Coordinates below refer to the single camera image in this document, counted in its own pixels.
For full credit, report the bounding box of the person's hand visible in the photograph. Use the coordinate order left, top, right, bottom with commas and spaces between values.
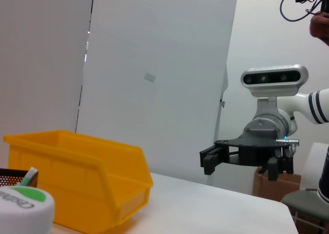
309, 12, 329, 46

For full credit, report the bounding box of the green utility knife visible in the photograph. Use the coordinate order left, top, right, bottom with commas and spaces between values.
20, 167, 39, 187

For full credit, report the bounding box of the grey seat chair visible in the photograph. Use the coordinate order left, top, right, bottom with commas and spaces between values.
281, 189, 329, 234

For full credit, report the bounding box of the yellow plastic bin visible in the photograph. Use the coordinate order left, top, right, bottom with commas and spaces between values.
3, 130, 154, 234

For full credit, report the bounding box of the black mesh pen holder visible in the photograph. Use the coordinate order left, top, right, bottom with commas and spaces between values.
0, 168, 39, 189

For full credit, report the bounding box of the white partition panel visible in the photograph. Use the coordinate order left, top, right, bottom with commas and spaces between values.
76, 0, 240, 193

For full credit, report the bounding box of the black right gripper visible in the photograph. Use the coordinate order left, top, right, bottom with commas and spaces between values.
199, 135, 295, 182

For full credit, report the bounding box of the right gripper cable with plug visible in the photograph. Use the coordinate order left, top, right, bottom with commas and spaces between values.
276, 137, 298, 153

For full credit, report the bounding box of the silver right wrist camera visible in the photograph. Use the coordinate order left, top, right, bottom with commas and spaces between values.
241, 64, 308, 116

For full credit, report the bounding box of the grey tape piece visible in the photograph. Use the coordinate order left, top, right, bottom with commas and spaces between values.
143, 72, 157, 83

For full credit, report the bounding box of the clear green-label water bottle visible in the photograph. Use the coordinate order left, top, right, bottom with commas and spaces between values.
0, 185, 56, 234

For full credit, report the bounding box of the black camera cable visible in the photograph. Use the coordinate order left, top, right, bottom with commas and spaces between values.
280, 0, 326, 22

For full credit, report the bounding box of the brown cardboard box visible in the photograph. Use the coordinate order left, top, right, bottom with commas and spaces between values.
253, 166, 302, 203

